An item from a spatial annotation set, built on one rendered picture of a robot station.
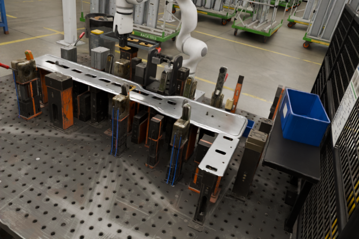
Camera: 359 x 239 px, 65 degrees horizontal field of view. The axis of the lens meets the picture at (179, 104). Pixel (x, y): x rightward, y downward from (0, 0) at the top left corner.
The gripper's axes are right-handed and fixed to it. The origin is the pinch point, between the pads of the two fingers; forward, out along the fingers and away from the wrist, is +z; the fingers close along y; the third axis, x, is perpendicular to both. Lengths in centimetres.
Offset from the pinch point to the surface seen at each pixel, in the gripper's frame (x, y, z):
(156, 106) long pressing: 27.6, 2.1, 26.2
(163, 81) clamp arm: 16.3, -17.3, 21.7
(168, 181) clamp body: 49, 15, 55
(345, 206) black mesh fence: 115, 30, 9
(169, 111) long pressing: 34.9, 0.8, 26.1
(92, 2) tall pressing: -376, -292, 69
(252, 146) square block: 80, 0, 25
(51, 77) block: -27.9, 24.6, 22.9
